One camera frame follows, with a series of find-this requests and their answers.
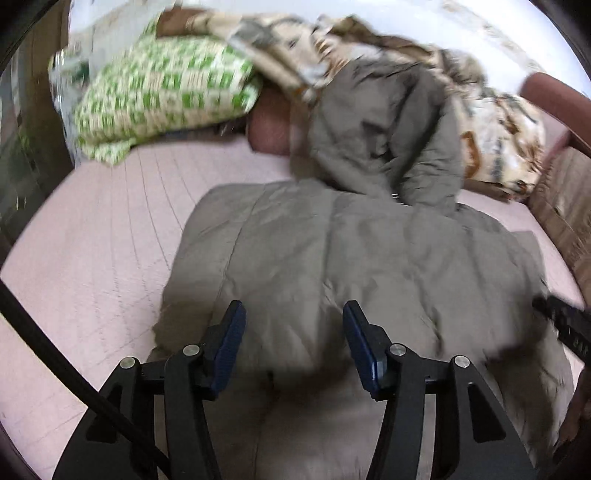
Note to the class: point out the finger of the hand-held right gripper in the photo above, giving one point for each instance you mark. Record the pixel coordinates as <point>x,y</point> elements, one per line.
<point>572,325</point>

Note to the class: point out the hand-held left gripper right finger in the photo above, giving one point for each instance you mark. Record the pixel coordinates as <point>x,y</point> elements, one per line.
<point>360,344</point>

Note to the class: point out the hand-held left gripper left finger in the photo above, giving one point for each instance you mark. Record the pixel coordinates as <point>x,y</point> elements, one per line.
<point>228,344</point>

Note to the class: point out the grey padded jacket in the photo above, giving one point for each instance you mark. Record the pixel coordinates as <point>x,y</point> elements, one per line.
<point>346,258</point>

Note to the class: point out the person's right hand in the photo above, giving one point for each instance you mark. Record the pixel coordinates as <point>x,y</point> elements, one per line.
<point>575,424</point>

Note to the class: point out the floral fleece blanket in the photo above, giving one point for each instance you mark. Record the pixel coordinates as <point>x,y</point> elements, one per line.
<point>503,134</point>

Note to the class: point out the brown pillow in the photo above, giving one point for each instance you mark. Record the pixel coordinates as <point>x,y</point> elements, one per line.
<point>272,124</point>

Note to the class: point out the green patterned pillow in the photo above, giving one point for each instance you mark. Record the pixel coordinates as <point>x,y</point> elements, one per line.
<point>161,87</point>

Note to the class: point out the dark glass cabinet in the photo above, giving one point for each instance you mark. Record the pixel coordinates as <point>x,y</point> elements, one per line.
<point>27,138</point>

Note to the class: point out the clear plastic bag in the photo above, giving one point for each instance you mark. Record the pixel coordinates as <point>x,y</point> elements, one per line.
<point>69,78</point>

